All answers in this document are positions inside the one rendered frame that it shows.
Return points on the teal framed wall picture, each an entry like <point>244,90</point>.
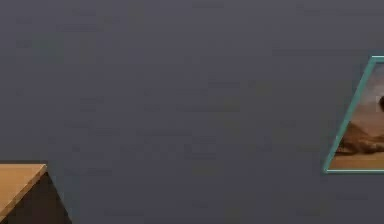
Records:
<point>361,140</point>

